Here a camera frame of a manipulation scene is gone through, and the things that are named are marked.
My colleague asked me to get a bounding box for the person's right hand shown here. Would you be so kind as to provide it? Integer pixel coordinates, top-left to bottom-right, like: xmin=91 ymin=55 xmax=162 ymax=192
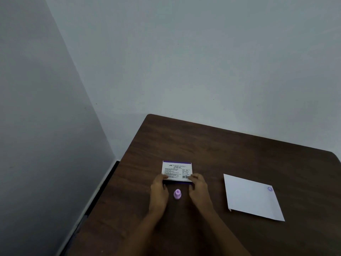
xmin=188 ymin=173 xmax=215 ymax=212

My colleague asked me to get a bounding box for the person's left hand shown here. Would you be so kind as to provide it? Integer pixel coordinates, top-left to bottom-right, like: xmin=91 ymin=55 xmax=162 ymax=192
xmin=148 ymin=174 xmax=169 ymax=217

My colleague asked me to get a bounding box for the white and purple stamp pad box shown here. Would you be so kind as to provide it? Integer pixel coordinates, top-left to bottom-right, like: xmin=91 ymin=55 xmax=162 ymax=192
xmin=162 ymin=161 xmax=193 ymax=186

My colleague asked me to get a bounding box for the person's right forearm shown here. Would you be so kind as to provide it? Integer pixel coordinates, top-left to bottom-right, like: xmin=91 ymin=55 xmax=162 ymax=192
xmin=201 ymin=207 xmax=251 ymax=256

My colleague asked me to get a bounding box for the person's left forearm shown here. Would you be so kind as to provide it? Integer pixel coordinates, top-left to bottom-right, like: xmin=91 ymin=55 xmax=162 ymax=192
xmin=115 ymin=213 xmax=166 ymax=256

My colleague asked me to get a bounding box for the white envelope with purple stamp mark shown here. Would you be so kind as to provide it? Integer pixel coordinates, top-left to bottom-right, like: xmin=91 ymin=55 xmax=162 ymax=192
xmin=223 ymin=174 xmax=285 ymax=222

